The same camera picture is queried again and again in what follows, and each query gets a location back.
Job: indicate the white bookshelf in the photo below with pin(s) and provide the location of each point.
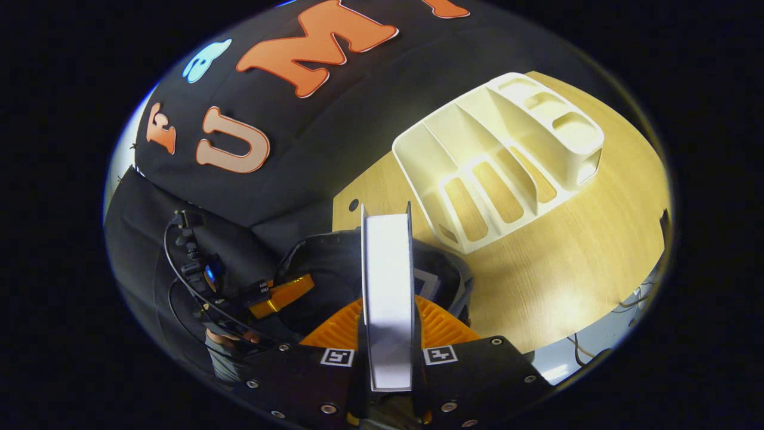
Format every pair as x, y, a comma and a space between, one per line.
525, 143

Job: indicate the grey schoolbag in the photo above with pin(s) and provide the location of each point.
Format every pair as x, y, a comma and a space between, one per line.
334, 263

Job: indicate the portrait cover book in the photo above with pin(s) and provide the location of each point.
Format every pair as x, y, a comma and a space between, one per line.
388, 286

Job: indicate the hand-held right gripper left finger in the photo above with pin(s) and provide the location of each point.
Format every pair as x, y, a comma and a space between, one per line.
298, 382

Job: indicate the black backdrop cloth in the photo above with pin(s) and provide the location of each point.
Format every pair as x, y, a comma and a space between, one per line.
334, 137

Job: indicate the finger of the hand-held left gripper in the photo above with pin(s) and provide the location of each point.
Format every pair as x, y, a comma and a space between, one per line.
283, 294

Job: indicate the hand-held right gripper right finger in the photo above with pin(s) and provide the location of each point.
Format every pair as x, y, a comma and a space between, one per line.
471, 382

